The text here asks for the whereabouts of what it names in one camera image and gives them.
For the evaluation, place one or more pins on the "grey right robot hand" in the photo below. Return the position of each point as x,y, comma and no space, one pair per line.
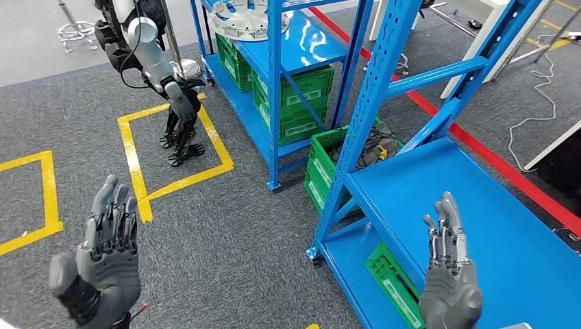
449,299

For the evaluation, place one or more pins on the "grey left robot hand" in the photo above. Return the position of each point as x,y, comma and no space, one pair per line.
109,277

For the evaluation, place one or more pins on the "grey bystander robot hand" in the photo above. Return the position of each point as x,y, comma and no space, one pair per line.
181,104

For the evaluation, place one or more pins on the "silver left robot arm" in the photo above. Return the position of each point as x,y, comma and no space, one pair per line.
121,322

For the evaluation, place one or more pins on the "blue metal shelf rack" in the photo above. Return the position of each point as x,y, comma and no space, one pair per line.
274,136
454,204

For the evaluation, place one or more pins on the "green plastic crate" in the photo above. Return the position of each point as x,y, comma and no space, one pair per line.
324,150
395,286
233,63
299,91
299,129
315,195

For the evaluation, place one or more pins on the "black silver humanoid robot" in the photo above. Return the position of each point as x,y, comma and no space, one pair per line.
150,50

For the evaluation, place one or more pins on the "grey plastic wheel hubcap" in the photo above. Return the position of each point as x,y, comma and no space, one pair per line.
245,20

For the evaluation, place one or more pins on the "stool chrome base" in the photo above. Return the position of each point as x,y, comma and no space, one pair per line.
77,34

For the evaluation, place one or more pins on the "red barrier tape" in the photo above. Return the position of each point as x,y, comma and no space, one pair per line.
499,165

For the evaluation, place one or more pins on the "office chair chrome base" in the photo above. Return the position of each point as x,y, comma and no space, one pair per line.
402,63

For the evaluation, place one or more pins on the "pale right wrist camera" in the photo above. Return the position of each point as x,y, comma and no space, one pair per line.
515,326

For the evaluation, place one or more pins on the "steel frame table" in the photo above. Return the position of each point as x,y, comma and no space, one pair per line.
522,50

